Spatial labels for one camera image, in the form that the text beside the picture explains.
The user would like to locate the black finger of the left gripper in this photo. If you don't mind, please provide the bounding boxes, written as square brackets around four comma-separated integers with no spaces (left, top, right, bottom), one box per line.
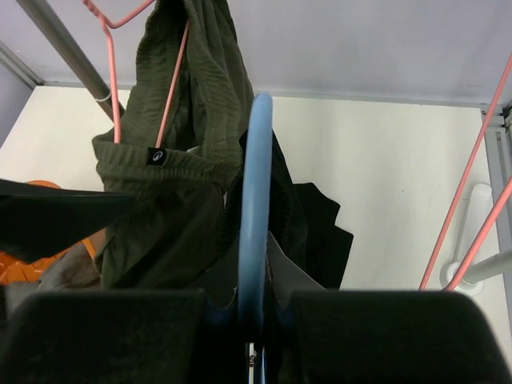
[1,179,135,263]

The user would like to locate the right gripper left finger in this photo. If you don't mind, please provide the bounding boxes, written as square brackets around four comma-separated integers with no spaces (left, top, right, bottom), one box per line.
[1,291,212,383]

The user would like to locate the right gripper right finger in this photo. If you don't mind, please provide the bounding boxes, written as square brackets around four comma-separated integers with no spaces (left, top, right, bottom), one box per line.
[292,291,511,383]

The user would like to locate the grey shorts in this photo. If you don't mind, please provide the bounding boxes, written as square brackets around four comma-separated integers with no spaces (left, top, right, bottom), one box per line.
[4,243,101,318]

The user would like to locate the black shorts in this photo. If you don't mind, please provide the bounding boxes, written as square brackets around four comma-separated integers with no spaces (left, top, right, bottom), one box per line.
[215,128,354,384]

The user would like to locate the blue wire hanger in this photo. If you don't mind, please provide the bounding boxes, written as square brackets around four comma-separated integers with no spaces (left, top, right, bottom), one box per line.
[206,92,295,384]

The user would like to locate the pink wire hanger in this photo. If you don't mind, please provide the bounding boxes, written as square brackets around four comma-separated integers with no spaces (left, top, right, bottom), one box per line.
[418,51,512,292]
[83,1,190,150]

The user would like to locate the olive green shorts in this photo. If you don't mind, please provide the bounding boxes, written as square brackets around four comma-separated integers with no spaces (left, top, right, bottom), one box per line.
[92,1,254,289]

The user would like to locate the orange plastic laundry basket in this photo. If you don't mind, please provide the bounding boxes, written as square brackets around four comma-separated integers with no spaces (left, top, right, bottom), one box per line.
[0,178,97,286]

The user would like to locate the white metal clothes rack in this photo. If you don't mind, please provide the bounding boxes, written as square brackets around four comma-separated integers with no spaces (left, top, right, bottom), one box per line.
[18,1,511,291]

